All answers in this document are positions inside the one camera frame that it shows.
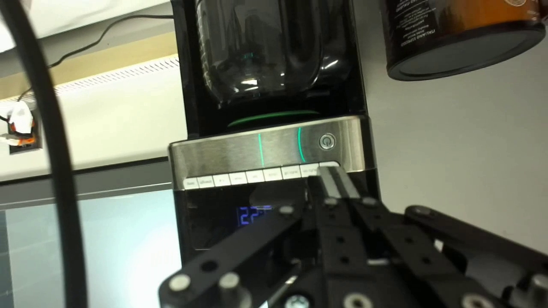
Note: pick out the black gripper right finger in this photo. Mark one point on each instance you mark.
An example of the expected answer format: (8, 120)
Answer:
(450, 262)

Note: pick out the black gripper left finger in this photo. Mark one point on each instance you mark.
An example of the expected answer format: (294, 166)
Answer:
(290, 257)

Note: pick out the black silver coffee maker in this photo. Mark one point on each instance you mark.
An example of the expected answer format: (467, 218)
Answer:
(273, 93)

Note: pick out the dark coffee canister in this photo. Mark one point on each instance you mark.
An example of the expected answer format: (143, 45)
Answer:
(439, 38)

